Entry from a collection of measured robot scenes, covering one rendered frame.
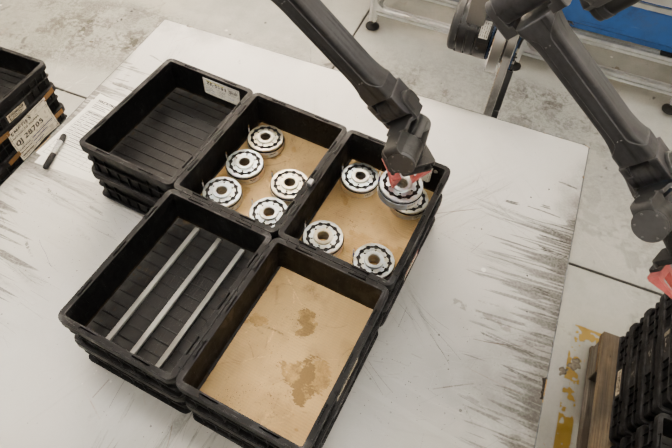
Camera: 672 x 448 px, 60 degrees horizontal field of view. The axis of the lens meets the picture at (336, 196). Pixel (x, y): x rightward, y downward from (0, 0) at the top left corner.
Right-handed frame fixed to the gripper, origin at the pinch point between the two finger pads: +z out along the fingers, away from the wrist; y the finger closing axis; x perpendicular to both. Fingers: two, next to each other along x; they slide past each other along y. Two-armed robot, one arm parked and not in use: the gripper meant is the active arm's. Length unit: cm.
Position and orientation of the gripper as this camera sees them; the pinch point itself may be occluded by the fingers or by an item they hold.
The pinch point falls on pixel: (402, 181)
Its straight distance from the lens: 134.4
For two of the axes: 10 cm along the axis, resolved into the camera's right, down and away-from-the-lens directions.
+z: -0.6, 5.9, 8.1
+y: 9.4, -2.4, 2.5
